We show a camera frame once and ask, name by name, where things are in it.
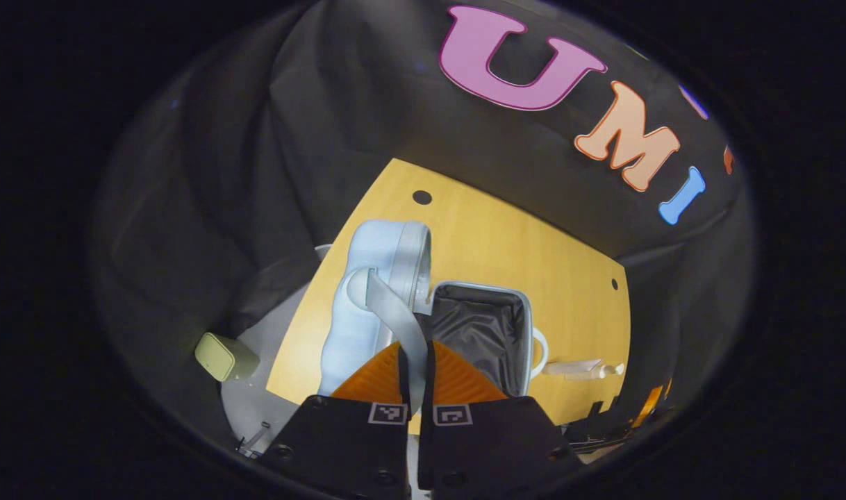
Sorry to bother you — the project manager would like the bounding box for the pale green box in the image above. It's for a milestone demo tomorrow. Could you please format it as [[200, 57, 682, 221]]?
[[194, 332, 261, 383]]

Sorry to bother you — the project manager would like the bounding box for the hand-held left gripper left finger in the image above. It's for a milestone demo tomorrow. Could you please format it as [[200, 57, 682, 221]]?
[[256, 340, 412, 500]]

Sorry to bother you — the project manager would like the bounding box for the light blue suitcase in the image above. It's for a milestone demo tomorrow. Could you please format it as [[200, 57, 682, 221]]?
[[317, 219, 550, 417]]

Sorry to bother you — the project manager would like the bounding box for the white cream tube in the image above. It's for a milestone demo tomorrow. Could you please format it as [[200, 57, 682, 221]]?
[[541, 358, 603, 381]]

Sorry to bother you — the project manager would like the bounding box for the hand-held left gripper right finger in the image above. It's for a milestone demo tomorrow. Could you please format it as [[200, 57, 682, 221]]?
[[417, 340, 584, 500]]

